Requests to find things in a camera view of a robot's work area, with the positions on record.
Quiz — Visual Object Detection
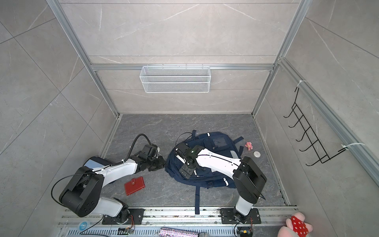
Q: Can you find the white wire mesh basket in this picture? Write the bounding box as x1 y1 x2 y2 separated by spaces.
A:
140 66 211 93

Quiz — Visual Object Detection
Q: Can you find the pink plush toy red heart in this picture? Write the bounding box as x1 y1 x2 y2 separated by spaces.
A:
277 212 313 237

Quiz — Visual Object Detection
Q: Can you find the black wall hook rack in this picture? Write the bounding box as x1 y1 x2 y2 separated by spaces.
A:
283 87 348 167

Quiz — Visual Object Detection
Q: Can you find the red wallet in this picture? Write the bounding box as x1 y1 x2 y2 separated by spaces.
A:
124 176 145 196

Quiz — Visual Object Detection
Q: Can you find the small pink toy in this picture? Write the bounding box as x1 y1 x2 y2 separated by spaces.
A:
244 141 253 151

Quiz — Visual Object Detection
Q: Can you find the small white round object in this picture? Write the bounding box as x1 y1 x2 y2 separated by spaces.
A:
253 151 261 158

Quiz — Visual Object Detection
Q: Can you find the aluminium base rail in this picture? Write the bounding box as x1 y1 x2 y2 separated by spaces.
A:
54 206 298 237

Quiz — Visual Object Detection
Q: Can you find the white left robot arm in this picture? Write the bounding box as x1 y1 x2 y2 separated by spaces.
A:
55 144 165 224

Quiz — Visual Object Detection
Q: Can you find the navy blue student backpack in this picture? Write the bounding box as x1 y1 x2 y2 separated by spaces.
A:
165 130 244 215

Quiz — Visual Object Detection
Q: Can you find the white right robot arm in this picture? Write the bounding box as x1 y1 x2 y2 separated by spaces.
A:
175 143 266 224

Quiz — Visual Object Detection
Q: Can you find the purple glitter microphone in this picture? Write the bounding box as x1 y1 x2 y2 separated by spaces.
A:
159 227 209 237

